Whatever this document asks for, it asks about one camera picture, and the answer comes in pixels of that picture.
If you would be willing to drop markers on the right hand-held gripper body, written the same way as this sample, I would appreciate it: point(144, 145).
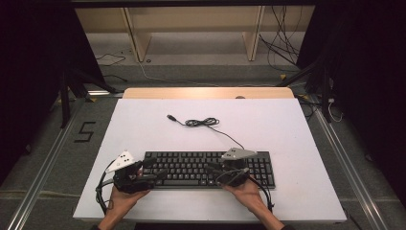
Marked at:
point(234, 174)

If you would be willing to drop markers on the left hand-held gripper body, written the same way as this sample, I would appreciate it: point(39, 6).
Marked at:
point(127, 183)

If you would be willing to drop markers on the black computer keyboard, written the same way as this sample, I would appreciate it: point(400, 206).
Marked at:
point(185, 169)

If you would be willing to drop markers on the person's left hand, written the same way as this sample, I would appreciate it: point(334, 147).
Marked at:
point(121, 201)

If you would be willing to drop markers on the person's right hand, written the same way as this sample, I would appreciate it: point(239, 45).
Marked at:
point(247, 195)

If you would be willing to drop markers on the wooden table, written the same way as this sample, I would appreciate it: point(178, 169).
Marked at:
point(191, 92)

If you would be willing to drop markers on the black metal stand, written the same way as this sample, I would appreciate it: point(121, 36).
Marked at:
point(65, 105)
point(325, 96)

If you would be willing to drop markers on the black curtain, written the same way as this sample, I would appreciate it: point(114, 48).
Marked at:
point(373, 80)
point(28, 80)

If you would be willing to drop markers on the light wooden shelf unit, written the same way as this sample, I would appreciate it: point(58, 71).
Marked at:
point(198, 19)

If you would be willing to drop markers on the aluminium floor rail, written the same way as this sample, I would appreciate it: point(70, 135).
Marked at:
point(41, 179)
point(351, 179)

